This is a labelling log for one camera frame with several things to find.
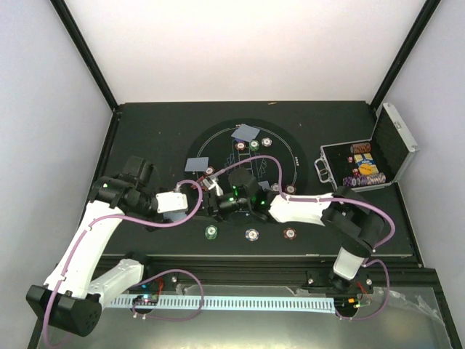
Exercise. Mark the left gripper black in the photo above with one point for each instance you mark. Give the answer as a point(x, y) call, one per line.
point(159, 219)

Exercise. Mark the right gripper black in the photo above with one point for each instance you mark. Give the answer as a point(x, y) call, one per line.
point(220, 214)

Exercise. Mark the blue playing card deck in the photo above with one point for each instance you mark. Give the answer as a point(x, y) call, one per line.
point(174, 216)

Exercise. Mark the red white chip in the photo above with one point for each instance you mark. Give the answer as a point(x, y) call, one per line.
point(290, 189)
point(240, 146)
point(209, 171)

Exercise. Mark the red white chip top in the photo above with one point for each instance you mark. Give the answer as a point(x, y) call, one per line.
point(240, 146)

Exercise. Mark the green poker chip stack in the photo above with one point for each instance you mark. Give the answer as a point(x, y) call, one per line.
point(211, 232)

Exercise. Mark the brown poker chip stack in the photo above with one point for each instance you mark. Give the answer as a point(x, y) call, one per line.
point(289, 233)

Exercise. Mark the blue card top seat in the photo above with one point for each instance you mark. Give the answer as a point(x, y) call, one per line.
point(245, 133)

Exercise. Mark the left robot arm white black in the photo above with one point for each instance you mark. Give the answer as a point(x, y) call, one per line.
point(70, 299)

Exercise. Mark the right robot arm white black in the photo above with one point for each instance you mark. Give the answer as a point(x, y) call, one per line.
point(357, 223)

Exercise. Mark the round black poker mat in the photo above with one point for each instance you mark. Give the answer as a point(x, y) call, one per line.
point(242, 165)

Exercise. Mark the white perforated strip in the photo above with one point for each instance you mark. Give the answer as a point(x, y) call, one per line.
point(246, 303)

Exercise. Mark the purple chip row in case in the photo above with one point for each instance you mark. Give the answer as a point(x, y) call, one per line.
point(364, 180)

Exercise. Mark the orange yellow card box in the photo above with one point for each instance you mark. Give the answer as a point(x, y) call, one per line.
point(368, 169)

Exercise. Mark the blue card box in case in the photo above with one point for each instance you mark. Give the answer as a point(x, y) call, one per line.
point(363, 158)

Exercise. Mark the brown chip row in case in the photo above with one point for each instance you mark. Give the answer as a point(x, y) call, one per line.
point(358, 148)

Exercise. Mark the aluminium poker case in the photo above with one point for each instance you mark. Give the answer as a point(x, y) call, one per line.
point(393, 148)

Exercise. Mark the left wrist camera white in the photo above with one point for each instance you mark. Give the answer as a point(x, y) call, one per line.
point(171, 202)

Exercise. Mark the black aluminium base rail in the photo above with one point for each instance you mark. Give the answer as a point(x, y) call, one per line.
point(309, 272)

